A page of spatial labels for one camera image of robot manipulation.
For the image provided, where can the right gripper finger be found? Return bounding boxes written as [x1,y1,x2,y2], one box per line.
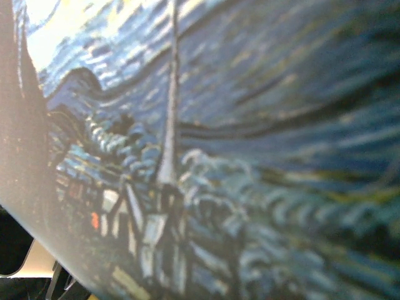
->
[0,276,94,300]

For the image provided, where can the starry night print tin box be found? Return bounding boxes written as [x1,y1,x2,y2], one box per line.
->
[0,0,400,300]

